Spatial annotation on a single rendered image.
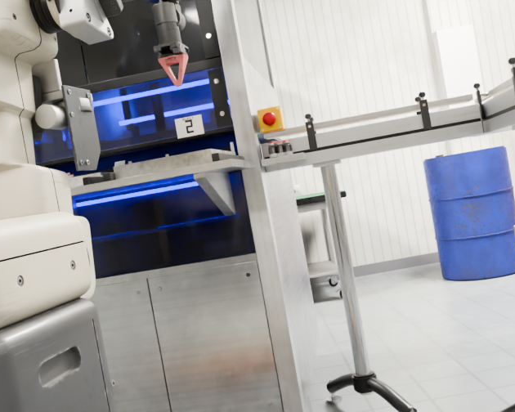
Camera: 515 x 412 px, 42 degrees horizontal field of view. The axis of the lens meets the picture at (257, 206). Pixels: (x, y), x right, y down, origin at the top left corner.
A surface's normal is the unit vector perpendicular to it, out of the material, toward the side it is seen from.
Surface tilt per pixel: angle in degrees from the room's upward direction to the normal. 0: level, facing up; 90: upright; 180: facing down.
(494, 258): 90
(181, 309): 90
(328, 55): 90
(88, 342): 90
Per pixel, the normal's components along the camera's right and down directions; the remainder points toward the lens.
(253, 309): -0.14, 0.05
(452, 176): -0.59, 0.12
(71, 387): 0.95, -0.16
